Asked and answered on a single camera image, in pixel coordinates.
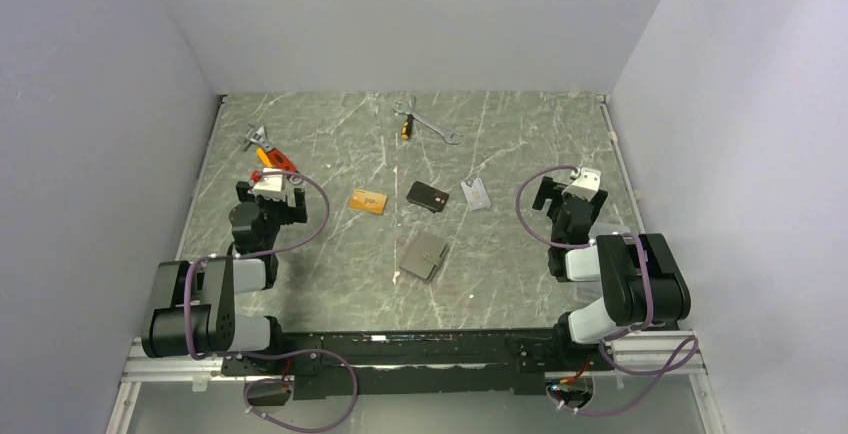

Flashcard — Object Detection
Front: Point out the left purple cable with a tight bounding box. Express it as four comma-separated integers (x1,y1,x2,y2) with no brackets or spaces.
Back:
183,168,360,434

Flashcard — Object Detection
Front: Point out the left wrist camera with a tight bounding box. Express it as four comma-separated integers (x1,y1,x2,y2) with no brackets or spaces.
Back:
250,168,287,201

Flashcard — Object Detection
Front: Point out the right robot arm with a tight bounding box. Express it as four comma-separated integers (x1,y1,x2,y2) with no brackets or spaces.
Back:
532,173,692,369

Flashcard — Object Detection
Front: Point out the black credit card stack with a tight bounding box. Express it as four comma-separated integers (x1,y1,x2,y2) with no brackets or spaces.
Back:
406,181,449,213

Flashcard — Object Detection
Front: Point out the clear plastic screw box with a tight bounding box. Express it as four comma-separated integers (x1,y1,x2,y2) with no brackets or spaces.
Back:
589,222,633,239

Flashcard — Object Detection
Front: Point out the silver open-end wrench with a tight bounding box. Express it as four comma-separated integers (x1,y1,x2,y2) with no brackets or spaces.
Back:
393,102,461,145

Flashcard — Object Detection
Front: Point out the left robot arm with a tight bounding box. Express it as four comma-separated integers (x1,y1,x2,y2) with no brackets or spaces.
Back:
141,181,308,374

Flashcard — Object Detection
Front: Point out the silver credit card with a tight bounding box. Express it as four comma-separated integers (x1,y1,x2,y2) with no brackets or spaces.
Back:
460,177,492,211

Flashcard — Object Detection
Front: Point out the yellow black screwdriver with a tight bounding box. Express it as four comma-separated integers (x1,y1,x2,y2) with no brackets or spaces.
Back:
400,114,414,140

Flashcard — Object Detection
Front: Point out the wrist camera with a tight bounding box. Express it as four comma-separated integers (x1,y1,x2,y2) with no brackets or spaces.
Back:
564,167,602,201
250,168,287,201

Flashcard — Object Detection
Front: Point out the aluminium rail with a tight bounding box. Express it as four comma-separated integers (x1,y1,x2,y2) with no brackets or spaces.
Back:
122,329,703,384

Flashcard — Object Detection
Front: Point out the orange utility knife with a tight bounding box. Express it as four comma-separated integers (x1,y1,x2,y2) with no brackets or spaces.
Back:
256,148,275,168

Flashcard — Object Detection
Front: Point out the grey card holder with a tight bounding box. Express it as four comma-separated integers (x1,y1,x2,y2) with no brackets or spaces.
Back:
398,232,449,282

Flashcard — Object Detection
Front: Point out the red adjustable wrench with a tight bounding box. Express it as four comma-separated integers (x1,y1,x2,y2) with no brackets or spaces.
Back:
240,124,299,173

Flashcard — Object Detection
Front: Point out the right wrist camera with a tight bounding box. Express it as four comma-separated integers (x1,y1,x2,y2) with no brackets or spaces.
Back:
564,167,602,201

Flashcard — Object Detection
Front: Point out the black base frame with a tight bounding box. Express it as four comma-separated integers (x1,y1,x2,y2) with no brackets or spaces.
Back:
221,325,612,400

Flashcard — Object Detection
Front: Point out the gold credit card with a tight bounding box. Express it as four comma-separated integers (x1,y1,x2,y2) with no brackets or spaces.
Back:
348,189,388,215

